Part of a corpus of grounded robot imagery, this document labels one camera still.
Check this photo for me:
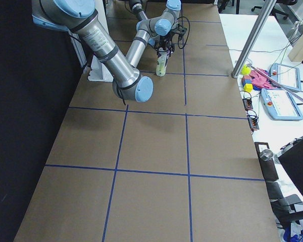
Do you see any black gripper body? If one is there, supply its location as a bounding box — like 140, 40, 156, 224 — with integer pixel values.
160, 34, 171, 47

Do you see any clear tennis ball can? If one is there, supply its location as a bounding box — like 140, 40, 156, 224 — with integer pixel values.
156, 47, 170, 77

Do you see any tennis ball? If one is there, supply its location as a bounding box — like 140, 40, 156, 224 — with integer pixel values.
156, 66, 166, 77
240, 64, 251, 76
158, 57, 167, 68

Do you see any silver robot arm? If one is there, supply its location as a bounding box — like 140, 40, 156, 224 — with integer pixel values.
31, 1, 181, 102
129, 0, 155, 47

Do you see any white mounting column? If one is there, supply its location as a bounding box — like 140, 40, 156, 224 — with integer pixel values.
88, 0, 113, 82

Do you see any blue cube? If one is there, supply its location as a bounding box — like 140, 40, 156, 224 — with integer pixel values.
243, 79, 252, 84

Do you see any yellow cube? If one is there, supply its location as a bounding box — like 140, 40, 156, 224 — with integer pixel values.
243, 83, 253, 93

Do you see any pink cloth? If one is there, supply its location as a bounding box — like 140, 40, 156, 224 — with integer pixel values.
249, 70, 275, 90

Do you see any small orange black connector box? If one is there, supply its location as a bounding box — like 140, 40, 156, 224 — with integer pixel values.
242, 98, 253, 111

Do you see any far teach pendant tablet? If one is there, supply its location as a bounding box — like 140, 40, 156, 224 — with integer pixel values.
269, 63, 301, 92

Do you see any teach pendant tablet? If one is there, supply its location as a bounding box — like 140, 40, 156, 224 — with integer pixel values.
260, 89, 303, 121
269, 63, 301, 92

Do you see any near teach pendant tablet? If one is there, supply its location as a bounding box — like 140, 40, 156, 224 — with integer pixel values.
260, 89, 303, 121

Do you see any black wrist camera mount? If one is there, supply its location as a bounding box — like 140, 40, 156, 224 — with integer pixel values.
172, 23, 187, 36

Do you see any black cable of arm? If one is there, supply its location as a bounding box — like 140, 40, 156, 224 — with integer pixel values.
170, 16, 191, 49

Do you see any tennis ball beside post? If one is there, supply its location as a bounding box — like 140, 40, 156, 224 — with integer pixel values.
240, 64, 251, 76

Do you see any aluminium frame post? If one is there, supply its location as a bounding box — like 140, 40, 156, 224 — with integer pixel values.
231, 0, 277, 79

